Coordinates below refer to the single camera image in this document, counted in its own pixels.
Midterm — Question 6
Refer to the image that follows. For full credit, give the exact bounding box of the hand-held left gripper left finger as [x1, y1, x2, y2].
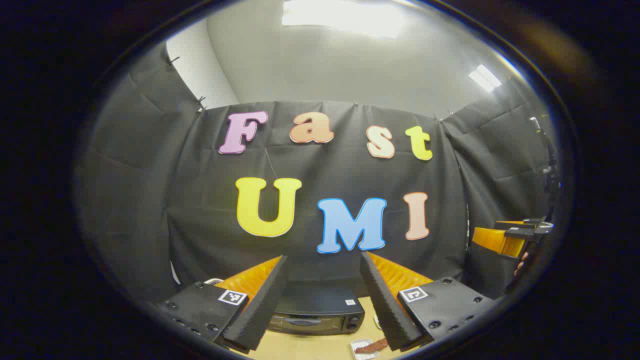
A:
[152, 255, 289, 352]

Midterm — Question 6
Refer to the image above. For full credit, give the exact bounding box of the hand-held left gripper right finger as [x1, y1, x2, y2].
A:
[360, 251, 501, 352]

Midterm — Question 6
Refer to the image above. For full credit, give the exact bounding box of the brown grilled sausage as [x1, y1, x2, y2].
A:
[354, 338, 389, 355]

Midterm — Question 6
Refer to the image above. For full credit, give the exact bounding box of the black electric oven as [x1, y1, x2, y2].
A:
[267, 281, 366, 336]

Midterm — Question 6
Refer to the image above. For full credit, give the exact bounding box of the white ribbed tray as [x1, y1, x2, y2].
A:
[350, 338, 388, 359]

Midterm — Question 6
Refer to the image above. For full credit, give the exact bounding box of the dark tripod stand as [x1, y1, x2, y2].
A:
[529, 116, 564, 217]

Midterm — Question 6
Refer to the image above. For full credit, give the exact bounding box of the small ceiling light panel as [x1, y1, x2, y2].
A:
[468, 64, 502, 93]

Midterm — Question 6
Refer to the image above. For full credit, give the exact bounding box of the large ceiling light panel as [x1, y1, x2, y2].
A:
[281, 0, 403, 40]

